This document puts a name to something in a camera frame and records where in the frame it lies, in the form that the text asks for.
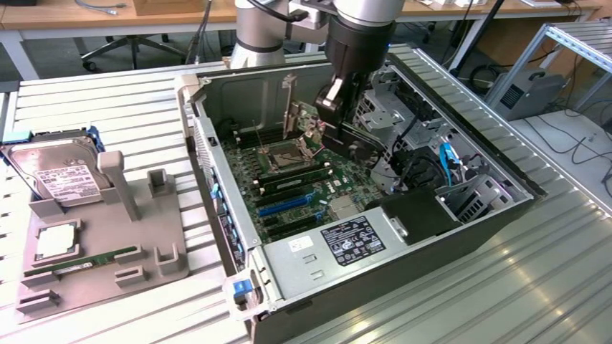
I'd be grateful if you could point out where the black expansion slot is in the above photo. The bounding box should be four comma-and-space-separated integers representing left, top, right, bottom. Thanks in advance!
254, 188, 312, 209

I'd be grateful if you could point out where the grey network cable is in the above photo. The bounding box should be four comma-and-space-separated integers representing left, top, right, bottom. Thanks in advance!
73, 0, 128, 16

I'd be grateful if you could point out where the silver power supply unit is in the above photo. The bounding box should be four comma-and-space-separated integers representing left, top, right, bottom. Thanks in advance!
257, 213, 412, 302

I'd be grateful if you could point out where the metal socket cover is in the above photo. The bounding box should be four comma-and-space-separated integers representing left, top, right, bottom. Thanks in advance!
296, 130, 329, 158

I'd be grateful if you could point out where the black plastic air shroud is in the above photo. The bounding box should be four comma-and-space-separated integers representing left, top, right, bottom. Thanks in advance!
380, 188, 464, 247

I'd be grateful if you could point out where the green RAM stick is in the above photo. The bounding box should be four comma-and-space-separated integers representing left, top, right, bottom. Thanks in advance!
260, 168, 332, 191
22, 247, 140, 279

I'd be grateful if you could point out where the open black PC case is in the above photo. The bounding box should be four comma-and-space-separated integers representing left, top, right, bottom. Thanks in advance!
174, 52, 549, 344

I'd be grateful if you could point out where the grey box unit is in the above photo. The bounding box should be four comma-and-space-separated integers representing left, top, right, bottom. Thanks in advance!
485, 67, 569, 121

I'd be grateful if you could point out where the black stand pole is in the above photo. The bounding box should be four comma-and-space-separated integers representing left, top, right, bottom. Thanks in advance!
448, 0, 506, 72

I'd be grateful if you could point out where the green motherboard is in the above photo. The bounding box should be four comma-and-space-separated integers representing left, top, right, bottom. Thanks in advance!
221, 120, 384, 243

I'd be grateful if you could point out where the silver CPU chip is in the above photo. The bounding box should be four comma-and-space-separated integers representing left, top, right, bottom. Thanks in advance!
33, 224, 81, 259

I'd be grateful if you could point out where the cardboard box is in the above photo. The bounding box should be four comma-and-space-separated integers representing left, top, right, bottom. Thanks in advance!
133, 0, 210, 16

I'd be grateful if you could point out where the green graphics card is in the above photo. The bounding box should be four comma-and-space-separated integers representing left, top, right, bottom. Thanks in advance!
280, 73, 384, 170

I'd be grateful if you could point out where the blue case latch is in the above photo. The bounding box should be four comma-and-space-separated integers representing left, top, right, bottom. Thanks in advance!
228, 280, 253, 299

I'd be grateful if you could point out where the hard disk in blue carrier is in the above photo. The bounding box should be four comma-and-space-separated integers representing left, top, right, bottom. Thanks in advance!
0, 123, 106, 209

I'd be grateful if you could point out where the wooden desk with white frame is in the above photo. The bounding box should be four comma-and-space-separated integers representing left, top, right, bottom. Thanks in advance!
398, 0, 604, 72
0, 0, 240, 82

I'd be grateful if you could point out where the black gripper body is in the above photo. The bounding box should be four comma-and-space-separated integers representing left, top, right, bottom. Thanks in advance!
324, 16, 397, 78

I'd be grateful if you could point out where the silver disk bay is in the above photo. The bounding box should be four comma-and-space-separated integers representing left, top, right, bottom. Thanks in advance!
437, 175, 536, 225

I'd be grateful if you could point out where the CPU socket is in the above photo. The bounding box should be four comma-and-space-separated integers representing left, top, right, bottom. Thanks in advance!
265, 143, 306, 173

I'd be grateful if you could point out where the aluminium profile rack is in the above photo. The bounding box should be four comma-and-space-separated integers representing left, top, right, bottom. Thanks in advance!
492, 19, 612, 108

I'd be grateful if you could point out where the blue SATA wire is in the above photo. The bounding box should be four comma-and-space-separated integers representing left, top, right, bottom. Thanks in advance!
437, 142, 461, 188

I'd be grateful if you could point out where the black office chair base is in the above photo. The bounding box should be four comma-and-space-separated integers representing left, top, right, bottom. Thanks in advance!
78, 34, 190, 71
393, 21, 437, 44

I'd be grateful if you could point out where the silver drive cage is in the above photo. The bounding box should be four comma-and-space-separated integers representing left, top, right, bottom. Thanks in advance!
356, 89, 448, 180

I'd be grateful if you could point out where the grey parts rack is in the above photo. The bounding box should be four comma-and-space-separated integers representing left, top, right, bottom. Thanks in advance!
12, 150, 192, 325

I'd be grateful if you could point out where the silver chipset heatsink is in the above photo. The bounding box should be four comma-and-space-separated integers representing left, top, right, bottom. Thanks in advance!
328, 198, 360, 220

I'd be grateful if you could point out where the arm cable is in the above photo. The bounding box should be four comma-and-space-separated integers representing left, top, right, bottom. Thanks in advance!
245, 0, 308, 23

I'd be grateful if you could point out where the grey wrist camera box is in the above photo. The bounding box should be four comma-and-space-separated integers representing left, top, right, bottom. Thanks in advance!
285, 0, 332, 32

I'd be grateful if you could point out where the black wire bundle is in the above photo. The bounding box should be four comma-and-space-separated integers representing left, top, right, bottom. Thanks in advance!
389, 148, 444, 191

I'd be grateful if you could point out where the blue expansion slot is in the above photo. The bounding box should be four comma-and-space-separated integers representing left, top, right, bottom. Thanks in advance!
258, 199, 320, 216

